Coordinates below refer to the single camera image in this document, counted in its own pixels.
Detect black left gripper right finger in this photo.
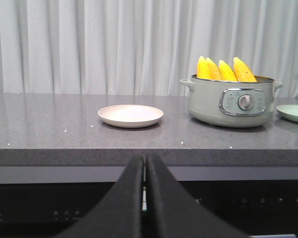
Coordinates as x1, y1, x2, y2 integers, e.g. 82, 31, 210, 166
146, 154, 248, 238

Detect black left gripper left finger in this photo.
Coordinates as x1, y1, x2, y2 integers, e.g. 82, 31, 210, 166
56, 157, 143, 238

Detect yellow corn cob pale patch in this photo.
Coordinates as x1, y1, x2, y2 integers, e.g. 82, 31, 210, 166
205, 58, 222, 80

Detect yellow corn cob dark spot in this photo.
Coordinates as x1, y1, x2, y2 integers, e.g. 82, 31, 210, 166
233, 57, 257, 82

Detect black drawer appliance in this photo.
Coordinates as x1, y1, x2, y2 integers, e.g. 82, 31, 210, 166
180, 180, 298, 237

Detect beige round plate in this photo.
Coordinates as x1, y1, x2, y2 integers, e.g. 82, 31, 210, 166
98, 105, 164, 128

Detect green electric cooking pot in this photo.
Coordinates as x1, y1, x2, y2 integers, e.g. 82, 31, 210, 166
180, 75, 283, 128

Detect green round plate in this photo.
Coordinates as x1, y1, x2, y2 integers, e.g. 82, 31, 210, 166
277, 105, 298, 122

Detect white pleated curtain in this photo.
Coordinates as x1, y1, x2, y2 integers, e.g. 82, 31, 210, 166
0, 0, 298, 98

